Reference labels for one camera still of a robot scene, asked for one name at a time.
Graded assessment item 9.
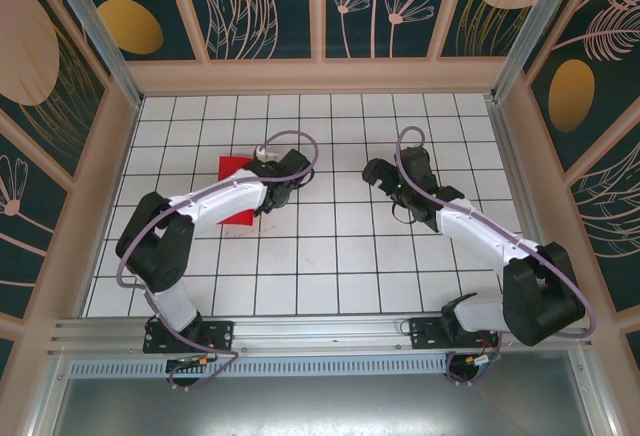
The red square paper sheet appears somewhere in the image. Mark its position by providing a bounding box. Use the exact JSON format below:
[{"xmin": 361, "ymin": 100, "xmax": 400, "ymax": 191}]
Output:
[{"xmin": 216, "ymin": 154, "xmax": 257, "ymax": 228}]

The grey metal sheet panel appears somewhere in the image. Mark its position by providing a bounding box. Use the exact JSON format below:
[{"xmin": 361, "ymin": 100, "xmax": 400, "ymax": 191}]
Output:
[{"xmin": 49, "ymin": 378, "xmax": 601, "ymax": 436}]

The right gripper thin black wire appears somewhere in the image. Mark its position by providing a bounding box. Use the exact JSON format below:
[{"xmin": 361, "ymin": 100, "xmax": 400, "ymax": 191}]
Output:
[{"xmin": 389, "ymin": 202, "xmax": 417, "ymax": 226}]

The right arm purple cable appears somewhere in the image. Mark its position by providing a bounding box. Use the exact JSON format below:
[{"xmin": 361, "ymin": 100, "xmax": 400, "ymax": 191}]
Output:
[{"xmin": 395, "ymin": 125, "xmax": 597, "ymax": 387}]

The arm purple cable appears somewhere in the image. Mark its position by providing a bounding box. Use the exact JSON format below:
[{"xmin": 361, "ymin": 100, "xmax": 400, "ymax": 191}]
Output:
[
  {"xmin": 115, "ymin": 129, "xmax": 322, "ymax": 393},
  {"xmin": 395, "ymin": 125, "xmax": 597, "ymax": 387}
]

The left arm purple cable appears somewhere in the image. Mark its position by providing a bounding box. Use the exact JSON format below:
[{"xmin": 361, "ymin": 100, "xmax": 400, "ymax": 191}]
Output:
[{"xmin": 115, "ymin": 129, "xmax": 322, "ymax": 393}]

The aluminium side rail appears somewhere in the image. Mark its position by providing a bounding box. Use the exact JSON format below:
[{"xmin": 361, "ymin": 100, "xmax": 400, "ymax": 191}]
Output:
[{"xmin": 485, "ymin": 95, "xmax": 569, "ymax": 313}]

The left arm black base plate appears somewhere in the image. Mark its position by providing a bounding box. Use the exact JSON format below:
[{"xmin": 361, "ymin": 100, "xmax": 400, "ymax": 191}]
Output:
[{"xmin": 143, "ymin": 316, "xmax": 236, "ymax": 355}]

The aluminium mounting rail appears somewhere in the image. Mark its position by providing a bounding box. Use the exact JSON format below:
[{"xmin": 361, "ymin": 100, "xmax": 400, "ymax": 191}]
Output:
[{"xmin": 47, "ymin": 310, "xmax": 594, "ymax": 360}]

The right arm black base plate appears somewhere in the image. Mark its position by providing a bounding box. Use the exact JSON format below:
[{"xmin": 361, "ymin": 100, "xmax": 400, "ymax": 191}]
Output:
[{"xmin": 408, "ymin": 314, "xmax": 501, "ymax": 352}]

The slotted grey cable duct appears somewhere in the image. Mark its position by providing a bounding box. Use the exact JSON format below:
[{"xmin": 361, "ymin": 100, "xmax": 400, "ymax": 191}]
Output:
[{"xmin": 67, "ymin": 355, "xmax": 451, "ymax": 381}]

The aluminium corner post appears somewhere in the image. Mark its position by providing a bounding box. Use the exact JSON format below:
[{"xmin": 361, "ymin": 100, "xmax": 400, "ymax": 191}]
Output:
[
  {"xmin": 489, "ymin": 0, "xmax": 589, "ymax": 105},
  {"xmin": 42, "ymin": 0, "xmax": 144, "ymax": 110}
]

